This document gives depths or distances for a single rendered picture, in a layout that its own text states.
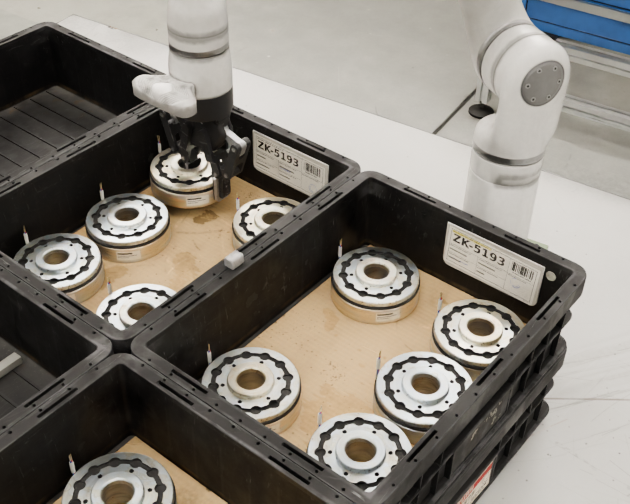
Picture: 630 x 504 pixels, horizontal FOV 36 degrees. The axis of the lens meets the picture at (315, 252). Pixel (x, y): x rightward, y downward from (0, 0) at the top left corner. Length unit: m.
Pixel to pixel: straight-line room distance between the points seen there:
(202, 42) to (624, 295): 0.69
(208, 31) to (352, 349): 0.39
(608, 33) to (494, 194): 1.66
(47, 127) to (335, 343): 0.60
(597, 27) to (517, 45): 1.71
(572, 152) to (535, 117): 1.80
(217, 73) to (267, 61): 2.21
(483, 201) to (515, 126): 0.12
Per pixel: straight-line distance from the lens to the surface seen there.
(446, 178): 1.57
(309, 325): 1.10
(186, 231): 1.23
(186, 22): 1.10
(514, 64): 1.16
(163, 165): 1.27
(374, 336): 1.09
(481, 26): 1.19
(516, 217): 1.28
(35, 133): 1.46
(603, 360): 1.31
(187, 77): 1.13
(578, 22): 2.89
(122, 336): 0.96
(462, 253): 1.13
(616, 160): 3.00
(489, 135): 1.21
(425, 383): 1.02
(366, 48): 3.44
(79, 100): 1.53
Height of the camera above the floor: 1.59
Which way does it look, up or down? 40 degrees down
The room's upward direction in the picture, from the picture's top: 2 degrees clockwise
